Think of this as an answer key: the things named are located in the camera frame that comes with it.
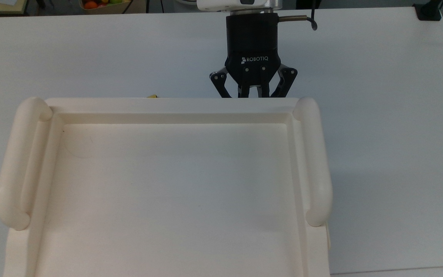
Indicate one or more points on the orange toy fruit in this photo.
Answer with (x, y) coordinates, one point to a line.
(90, 4)

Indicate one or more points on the yellow toy banana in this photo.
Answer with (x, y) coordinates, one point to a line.
(152, 96)

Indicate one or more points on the box of toy fruits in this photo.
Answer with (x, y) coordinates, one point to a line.
(106, 8)

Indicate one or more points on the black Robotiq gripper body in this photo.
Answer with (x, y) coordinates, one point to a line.
(252, 42)

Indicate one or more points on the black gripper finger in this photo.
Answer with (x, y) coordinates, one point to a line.
(217, 79)
(288, 77)

